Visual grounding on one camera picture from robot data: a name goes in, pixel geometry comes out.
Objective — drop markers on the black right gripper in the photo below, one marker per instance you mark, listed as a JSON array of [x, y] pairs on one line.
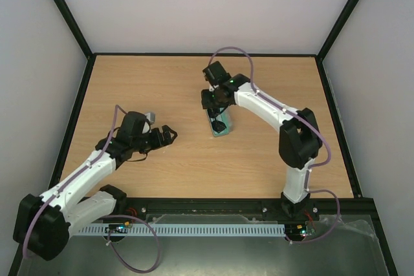
[[215, 112]]

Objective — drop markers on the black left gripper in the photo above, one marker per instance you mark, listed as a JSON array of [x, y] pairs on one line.
[[167, 139]]

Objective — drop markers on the grey glasses case green lining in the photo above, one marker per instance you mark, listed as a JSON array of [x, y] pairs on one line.
[[225, 116]]

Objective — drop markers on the black sunglasses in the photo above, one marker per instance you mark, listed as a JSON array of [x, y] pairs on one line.
[[218, 126]]

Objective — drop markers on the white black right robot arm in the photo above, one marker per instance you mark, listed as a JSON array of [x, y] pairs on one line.
[[299, 143]]

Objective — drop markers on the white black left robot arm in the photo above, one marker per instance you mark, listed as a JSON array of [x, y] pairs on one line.
[[47, 241]]

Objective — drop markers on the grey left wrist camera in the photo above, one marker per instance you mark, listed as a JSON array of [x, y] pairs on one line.
[[150, 117]]

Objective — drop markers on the light blue slotted cable duct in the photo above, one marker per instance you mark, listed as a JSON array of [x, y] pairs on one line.
[[185, 230]]

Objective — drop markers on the black front mounting rail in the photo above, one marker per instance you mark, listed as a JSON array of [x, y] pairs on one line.
[[207, 206]]

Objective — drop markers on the black enclosure frame post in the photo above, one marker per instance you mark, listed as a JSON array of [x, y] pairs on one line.
[[73, 27]]

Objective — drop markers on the black right frame post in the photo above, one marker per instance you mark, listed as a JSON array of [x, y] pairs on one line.
[[338, 26]]

